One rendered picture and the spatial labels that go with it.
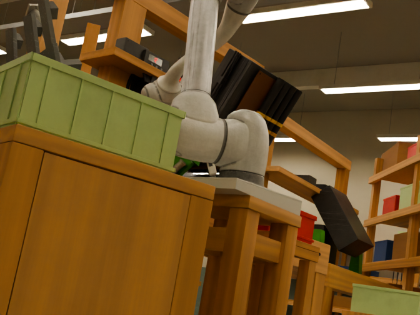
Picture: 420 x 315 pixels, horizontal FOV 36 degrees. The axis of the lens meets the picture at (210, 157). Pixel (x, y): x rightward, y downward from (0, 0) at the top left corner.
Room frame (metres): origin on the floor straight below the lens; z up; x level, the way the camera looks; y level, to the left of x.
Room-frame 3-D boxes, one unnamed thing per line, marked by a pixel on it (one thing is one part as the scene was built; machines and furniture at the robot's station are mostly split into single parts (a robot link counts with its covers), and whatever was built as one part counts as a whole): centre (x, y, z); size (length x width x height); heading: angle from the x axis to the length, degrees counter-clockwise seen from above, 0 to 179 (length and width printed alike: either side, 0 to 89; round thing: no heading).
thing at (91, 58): (3.13, 0.28, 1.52); 0.90 x 0.25 x 0.04; 137
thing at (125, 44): (2.89, 0.45, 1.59); 0.15 x 0.07 x 0.07; 137
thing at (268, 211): (2.16, -0.12, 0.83); 0.32 x 0.32 x 0.04; 51
